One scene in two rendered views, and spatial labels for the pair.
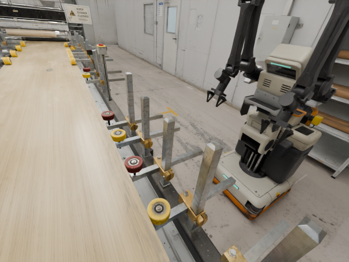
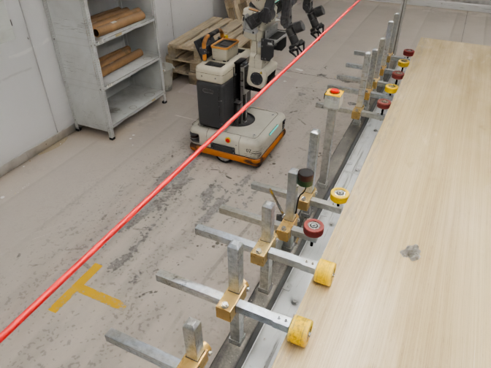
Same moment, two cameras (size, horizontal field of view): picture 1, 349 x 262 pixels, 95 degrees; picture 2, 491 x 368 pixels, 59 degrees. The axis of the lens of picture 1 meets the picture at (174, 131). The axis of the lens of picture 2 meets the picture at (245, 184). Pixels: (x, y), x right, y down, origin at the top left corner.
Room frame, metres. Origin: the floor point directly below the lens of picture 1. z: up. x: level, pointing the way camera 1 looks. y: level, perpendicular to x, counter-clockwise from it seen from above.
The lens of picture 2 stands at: (2.84, 2.10, 2.03)
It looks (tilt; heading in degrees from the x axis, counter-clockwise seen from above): 36 degrees down; 240
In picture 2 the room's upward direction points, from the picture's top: straight up
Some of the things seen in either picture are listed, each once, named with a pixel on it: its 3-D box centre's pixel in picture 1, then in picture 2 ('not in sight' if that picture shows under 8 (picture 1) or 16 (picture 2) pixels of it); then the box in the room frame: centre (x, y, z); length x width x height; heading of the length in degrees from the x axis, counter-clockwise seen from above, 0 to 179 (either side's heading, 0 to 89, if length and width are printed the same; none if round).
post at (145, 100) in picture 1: (145, 134); (369, 84); (0.77, 0.17, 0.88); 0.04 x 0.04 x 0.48; 35
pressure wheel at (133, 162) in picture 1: (134, 169); (397, 79); (0.51, 0.17, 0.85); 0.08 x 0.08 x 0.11
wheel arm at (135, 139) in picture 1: (150, 135); (359, 92); (0.83, 0.15, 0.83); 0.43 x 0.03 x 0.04; 125
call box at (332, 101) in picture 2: (102, 50); (333, 99); (1.58, 0.73, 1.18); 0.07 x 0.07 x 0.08; 35
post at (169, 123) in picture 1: (166, 161); (377, 71); (0.56, 0.03, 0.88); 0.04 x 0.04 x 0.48; 35
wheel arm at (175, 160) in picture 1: (170, 162); (367, 81); (0.63, 0.01, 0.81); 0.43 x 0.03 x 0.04; 125
